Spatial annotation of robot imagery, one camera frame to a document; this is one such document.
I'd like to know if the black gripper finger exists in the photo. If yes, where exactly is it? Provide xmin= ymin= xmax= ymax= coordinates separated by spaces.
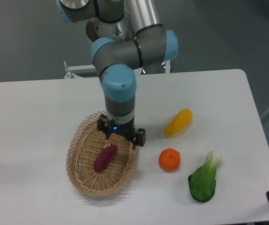
xmin=132 ymin=128 xmax=146 ymax=150
xmin=97 ymin=114 xmax=115 ymax=139

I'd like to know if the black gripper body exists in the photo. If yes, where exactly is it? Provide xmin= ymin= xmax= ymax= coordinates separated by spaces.
xmin=96 ymin=113 xmax=146 ymax=143

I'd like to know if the purple sweet potato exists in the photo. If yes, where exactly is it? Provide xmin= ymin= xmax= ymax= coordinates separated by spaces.
xmin=93 ymin=144 xmax=118 ymax=173

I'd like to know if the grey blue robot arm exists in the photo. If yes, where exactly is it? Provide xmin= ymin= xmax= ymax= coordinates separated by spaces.
xmin=56 ymin=0 xmax=179 ymax=146

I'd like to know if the woven wicker basket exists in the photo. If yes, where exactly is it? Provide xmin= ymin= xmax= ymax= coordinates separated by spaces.
xmin=66 ymin=111 xmax=139 ymax=197

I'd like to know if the orange tangerine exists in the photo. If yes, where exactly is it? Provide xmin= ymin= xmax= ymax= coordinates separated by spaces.
xmin=158 ymin=148 xmax=181 ymax=172

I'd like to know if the yellow mango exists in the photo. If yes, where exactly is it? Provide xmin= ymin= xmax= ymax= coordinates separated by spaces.
xmin=164 ymin=108 xmax=193 ymax=138

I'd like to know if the green bok choy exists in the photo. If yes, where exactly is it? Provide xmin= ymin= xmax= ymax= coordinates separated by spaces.
xmin=188 ymin=150 xmax=222 ymax=203

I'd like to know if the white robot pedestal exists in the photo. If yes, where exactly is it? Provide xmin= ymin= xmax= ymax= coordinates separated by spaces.
xmin=64 ymin=12 xmax=173 ymax=79

